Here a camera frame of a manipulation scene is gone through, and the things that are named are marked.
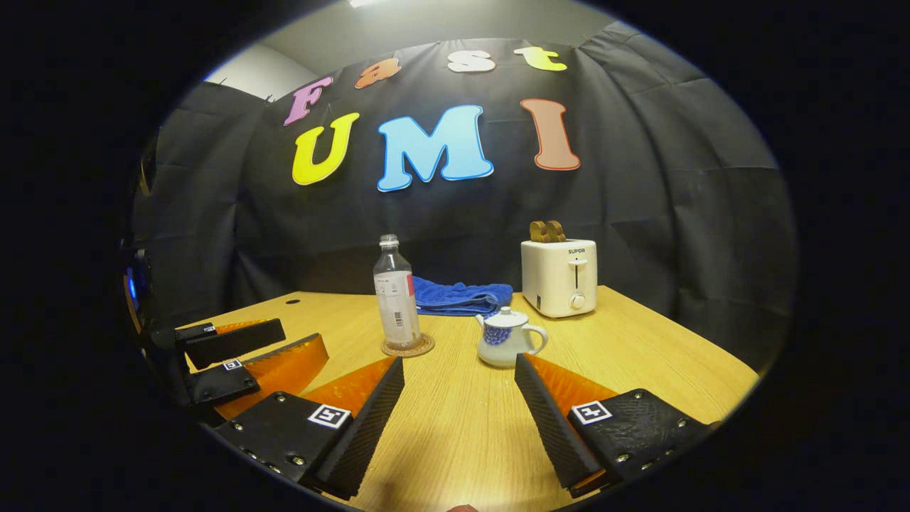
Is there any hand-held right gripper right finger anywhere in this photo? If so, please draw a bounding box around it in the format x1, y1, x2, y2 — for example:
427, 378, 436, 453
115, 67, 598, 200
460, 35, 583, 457
513, 353, 719, 498

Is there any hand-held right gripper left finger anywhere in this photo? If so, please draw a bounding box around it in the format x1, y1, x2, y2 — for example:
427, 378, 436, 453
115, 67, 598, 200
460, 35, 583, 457
213, 356, 406, 501

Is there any white blue-patterned teacup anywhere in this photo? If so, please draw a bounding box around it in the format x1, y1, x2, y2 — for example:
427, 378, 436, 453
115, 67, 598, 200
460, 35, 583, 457
475, 324, 549, 368

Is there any round woven coaster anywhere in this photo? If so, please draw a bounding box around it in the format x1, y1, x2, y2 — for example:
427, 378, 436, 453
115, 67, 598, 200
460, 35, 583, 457
381, 333, 436, 358

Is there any clear plastic water bottle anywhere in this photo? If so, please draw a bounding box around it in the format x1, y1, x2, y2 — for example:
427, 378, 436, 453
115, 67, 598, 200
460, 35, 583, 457
373, 234, 422, 351

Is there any white toaster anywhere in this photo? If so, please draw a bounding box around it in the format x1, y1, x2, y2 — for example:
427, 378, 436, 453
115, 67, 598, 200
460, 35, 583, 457
520, 238, 598, 319

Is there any blue towel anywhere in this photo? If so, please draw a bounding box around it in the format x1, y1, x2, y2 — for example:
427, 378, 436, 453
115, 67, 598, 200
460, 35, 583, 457
412, 276, 514, 317

